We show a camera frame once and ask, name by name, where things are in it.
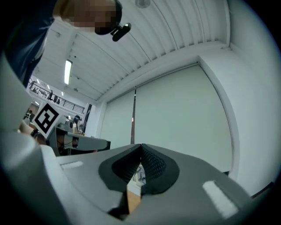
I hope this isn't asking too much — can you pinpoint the black head camera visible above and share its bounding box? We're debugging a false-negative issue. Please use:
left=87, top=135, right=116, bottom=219
left=111, top=22, right=132, bottom=42

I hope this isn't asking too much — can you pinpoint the wide white roller blind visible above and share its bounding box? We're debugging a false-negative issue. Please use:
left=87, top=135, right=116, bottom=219
left=133, top=63, right=233, bottom=174

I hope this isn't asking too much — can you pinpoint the pile of clothes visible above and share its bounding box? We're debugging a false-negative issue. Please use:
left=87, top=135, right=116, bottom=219
left=131, top=164, right=147, bottom=184

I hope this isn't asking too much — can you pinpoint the long ceiling lamp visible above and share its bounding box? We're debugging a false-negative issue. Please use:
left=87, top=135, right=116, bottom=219
left=64, top=59, right=73, bottom=85

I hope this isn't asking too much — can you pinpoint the narrow white roller blind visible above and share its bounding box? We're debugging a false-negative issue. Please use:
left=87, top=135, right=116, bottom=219
left=100, top=90, right=136, bottom=145

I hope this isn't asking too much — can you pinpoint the oval wooden table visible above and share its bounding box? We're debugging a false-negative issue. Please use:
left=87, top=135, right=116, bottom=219
left=126, top=189, right=141, bottom=214

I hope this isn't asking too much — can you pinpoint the black mezzanine railing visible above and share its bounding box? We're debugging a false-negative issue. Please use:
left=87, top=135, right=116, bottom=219
left=28, top=80, right=86, bottom=115

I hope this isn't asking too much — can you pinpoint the person's navy shirt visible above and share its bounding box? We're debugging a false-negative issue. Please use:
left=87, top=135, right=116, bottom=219
left=4, top=0, right=58, bottom=87

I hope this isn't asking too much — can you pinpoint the round ceiling light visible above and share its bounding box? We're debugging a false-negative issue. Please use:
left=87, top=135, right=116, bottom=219
left=135, top=0, right=151, bottom=9

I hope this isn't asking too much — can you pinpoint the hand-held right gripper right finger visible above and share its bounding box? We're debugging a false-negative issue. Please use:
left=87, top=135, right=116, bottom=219
left=122, top=144, right=259, bottom=225

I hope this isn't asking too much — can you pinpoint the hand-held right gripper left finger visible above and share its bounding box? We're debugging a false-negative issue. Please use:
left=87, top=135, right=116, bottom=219
left=56, top=144, right=141, bottom=220

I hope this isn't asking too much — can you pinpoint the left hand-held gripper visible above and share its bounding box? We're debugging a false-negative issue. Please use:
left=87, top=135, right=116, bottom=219
left=32, top=102, right=111, bottom=156

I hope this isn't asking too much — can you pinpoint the person's head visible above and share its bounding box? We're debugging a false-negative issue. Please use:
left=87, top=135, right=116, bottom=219
left=54, top=0, right=123, bottom=36

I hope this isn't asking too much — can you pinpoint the person's left forearm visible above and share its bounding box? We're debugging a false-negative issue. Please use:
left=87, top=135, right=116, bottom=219
left=19, top=120, right=48, bottom=145

